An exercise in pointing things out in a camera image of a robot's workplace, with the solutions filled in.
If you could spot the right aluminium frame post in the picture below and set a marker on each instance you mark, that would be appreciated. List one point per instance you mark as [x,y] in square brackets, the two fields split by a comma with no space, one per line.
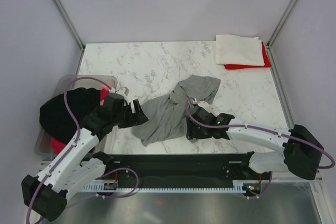
[289,8]

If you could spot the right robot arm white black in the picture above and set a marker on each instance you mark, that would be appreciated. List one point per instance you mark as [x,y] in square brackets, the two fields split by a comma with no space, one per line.
[293,150]

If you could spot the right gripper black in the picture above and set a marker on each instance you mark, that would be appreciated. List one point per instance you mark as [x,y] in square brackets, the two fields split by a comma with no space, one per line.
[195,134]

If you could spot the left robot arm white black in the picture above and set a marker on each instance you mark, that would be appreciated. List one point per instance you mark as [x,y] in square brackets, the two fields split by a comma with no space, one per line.
[49,191]

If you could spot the aluminium frame post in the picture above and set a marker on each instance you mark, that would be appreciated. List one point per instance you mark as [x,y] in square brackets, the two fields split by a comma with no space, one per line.
[289,8]
[65,17]

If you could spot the grey t shirt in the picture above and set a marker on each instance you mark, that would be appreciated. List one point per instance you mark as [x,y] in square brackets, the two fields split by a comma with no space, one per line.
[166,114]

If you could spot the magenta t shirt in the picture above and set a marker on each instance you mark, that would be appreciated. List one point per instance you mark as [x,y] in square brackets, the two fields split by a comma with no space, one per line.
[59,145]

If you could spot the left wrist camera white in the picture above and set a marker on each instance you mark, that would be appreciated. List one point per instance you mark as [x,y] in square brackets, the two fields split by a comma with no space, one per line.
[123,91]

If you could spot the left aluminium frame post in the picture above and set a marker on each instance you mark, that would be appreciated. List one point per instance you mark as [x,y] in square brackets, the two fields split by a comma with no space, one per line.
[65,17]

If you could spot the white folded t shirt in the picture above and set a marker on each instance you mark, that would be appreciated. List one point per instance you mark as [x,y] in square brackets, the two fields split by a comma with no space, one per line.
[238,50]

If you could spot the black t shirt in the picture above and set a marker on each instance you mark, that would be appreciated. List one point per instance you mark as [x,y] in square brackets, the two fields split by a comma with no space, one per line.
[65,113]

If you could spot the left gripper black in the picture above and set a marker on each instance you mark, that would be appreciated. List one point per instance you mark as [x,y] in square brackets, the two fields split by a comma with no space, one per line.
[136,118]

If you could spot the clear plastic bin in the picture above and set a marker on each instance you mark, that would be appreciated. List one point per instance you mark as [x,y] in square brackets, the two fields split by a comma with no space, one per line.
[59,86]

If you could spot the white slotted cable duct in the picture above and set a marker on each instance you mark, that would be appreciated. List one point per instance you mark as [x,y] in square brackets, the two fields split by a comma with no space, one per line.
[101,187]

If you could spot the red folded t shirt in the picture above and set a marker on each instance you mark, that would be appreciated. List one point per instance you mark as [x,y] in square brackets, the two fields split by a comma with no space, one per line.
[266,62]

